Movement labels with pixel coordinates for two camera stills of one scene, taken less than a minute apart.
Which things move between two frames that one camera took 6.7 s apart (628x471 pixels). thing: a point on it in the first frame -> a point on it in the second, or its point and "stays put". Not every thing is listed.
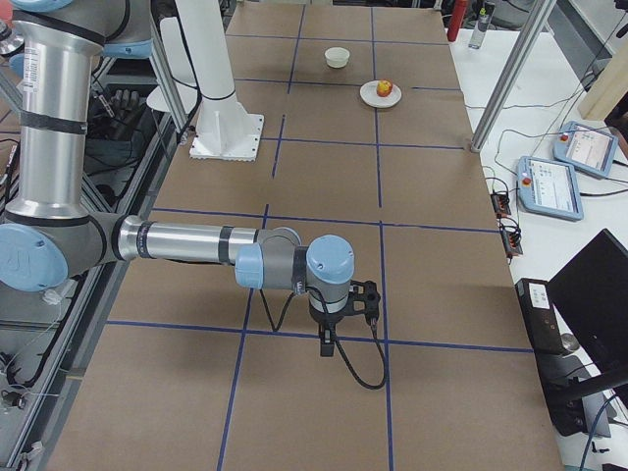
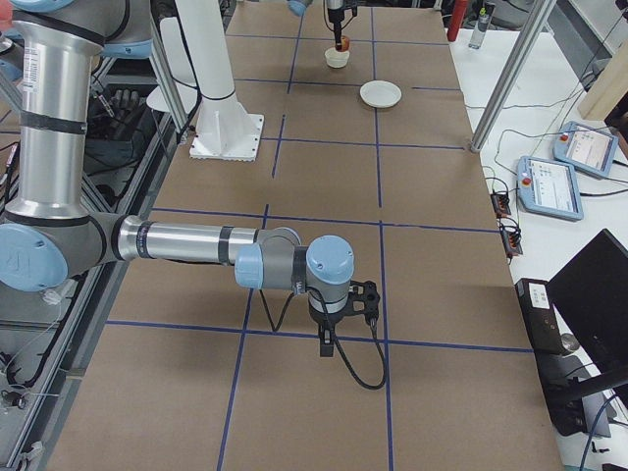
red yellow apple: x=384 y=87 -> x=344 y=44
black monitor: x=593 y=291 stays put
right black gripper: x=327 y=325 stays put
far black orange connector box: x=500 y=202 stays put
